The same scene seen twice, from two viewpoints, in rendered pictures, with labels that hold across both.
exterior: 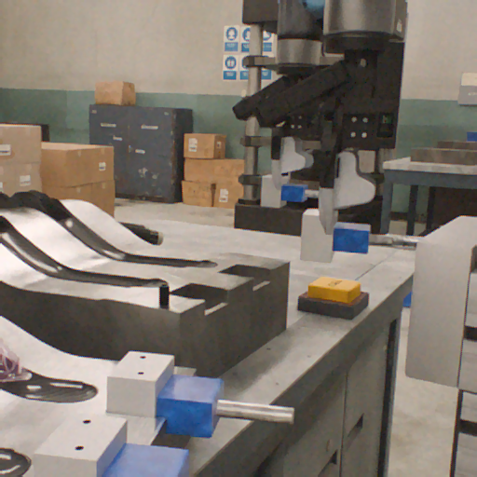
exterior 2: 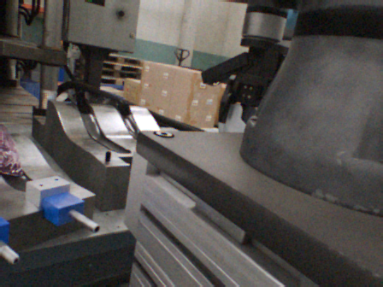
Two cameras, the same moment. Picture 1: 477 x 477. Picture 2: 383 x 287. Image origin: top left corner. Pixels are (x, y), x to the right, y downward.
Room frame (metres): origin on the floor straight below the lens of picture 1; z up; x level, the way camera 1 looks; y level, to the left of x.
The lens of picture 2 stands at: (0.10, -0.31, 1.10)
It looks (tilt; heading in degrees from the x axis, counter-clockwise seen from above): 14 degrees down; 24
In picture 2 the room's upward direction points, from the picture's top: 10 degrees clockwise
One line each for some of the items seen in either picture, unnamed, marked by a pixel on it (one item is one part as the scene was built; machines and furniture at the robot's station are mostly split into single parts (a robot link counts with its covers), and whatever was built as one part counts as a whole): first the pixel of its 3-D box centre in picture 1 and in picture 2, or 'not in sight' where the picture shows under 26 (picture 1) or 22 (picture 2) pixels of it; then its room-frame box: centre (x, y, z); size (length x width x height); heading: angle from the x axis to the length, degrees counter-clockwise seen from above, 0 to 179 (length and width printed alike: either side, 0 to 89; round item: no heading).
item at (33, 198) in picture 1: (66, 233); (114, 120); (0.77, 0.20, 0.92); 0.35 x 0.16 x 0.09; 64
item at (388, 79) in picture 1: (360, 97); (256, 74); (0.74, -0.13, 1.09); 0.09 x 0.08 x 0.12; 77
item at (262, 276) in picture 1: (244, 286); not in sight; (0.73, -0.01, 0.87); 0.05 x 0.05 x 0.04; 64
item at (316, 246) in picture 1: (360, 238); not in sight; (0.74, -0.14, 0.93); 0.13 x 0.05 x 0.05; 77
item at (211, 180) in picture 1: (220, 170); not in sight; (7.65, 0.23, 0.42); 0.86 x 0.33 x 0.83; 65
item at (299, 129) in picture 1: (298, 102); not in sight; (1.18, -0.10, 1.09); 0.09 x 0.08 x 0.12; 72
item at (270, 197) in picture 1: (299, 193); not in sight; (1.17, -0.11, 0.93); 0.13 x 0.05 x 0.05; 72
